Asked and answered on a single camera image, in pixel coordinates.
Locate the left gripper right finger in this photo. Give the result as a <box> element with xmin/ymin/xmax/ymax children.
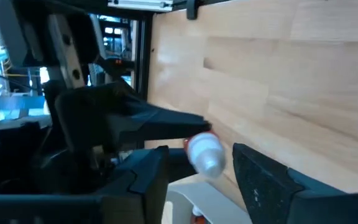
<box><xmin>232</xmin><ymin>142</ymin><xmax>358</xmax><ymax>224</ymax></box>

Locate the grey plastic bin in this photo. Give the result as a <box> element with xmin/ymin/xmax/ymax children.
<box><xmin>162</xmin><ymin>181</ymin><xmax>253</xmax><ymax>224</ymax></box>

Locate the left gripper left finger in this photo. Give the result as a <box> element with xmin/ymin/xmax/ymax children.
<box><xmin>0</xmin><ymin>145</ymin><xmax>170</xmax><ymax>224</ymax></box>

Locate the small orange bottle white label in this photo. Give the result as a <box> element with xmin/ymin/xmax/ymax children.
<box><xmin>183</xmin><ymin>130</ymin><xmax>227</xmax><ymax>180</ymax></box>

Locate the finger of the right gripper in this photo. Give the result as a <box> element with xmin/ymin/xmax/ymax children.
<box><xmin>54</xmin><ymin>81</ymin><xmax>213</xmax><ymax>154</ymax></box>
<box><xmin>165</xmin><ymin>147</ymin><xmax>198</xmax><ymax>184</ymax></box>

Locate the black clamp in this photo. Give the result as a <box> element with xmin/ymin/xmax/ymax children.
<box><xmin>186</xmin><ymin>0</ymin><xmax>200</xmax><ymax>21</ymax></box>

